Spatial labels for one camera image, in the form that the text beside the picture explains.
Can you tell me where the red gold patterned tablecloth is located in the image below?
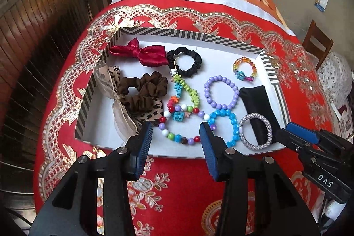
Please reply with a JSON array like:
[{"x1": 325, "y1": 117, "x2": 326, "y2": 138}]
[{"x1": 35, "y1": 0, "x2": 341, "y2": 236}]

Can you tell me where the silver white woven bangle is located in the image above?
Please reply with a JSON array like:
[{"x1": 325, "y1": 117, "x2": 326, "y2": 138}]
[{"x1": 238, "y1": 113, "x2": 273, "y2": 150}]

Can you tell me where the purple bead bracelet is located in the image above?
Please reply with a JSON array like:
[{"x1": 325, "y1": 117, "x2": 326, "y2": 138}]
[{"x1": 204, "y1": 75, "x2": 240, "y2": 110}]

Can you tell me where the black velvet pad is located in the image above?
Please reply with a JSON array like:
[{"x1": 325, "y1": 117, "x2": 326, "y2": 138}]
[{"x1": 238, "y1": 86, "x2": 283, "y2": 146}]

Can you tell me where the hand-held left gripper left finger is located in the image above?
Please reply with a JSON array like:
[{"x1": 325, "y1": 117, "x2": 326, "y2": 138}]
[{"x1": 28, "y1": 121, "x2": 154, "y2": 236}]

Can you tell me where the brown scrunchie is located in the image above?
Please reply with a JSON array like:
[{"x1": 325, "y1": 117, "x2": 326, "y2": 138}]
[{"x1": 115, "y1": 71, "x2": 169, "y2": 117}]

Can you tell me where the brown wooden panel door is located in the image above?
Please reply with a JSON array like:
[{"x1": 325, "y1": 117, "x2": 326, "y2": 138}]
[{"x1": 0, "y1": 0, "x2": 117, "y2": 211}]

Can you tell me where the leopard print sheer hair bow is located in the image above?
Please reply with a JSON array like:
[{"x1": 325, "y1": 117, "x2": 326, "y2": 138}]
[{"x1": 93, "y1": 61, "x2": 164, "y2": 140}]

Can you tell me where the multicolour bead bracelet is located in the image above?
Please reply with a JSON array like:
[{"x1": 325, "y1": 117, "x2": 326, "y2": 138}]
[{"x1": 160, "y1": 104, "x2": 211, "y2": 146}]

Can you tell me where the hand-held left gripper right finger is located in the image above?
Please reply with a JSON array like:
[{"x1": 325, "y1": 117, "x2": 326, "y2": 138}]
[{"x1": 199, "y1": 122, "x2": 321, "y2": 236}]

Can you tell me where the rainbow bead bracelet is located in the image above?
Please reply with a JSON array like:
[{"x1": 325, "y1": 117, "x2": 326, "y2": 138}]
[{"x1": 233, "y1": 57, "x2": 258, "y2": 82}]

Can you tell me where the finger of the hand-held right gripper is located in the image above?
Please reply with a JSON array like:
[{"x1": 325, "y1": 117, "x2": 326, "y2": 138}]
[{"x1": 277, "y1": 122, "x2": 318, "y2": 153}]

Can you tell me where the red satin hair bow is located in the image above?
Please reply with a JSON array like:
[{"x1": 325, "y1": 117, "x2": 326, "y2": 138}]
[{"x1": 108, "y1": 38, "x2": 169, "y2": 68}]

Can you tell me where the green flower bead bracelet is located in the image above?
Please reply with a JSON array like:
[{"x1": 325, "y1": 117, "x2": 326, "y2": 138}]
[{"x1": 169, "y1": 68, "x2": 200, "y2": 123}]

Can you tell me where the striped edge white box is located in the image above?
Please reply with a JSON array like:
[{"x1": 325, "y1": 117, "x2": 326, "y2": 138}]
[{"x1": 74, "y1": 27, "x2": 291, "y2": 160}]

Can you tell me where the blue bead bracelet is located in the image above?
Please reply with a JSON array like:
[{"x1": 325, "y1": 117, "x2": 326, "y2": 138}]
[{"x1": 208, "y1": 109, "x2": 242, "y2": 147}]

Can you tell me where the black scrunchie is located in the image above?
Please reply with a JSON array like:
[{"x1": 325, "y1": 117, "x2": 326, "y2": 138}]
[{"x1": 166, "y1": 46, "x2": 203, "y2": 79}]

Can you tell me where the white floral fabric bundle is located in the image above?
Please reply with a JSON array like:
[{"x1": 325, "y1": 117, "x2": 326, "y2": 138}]
[{"x1": 318, "y1": 52, "x2": 353, "y2": 140}]

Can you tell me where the wooden chair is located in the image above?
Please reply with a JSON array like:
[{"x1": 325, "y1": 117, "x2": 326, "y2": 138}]
[{"x1": 302, "y1": 20, "x2": 334, "y2": 71}]

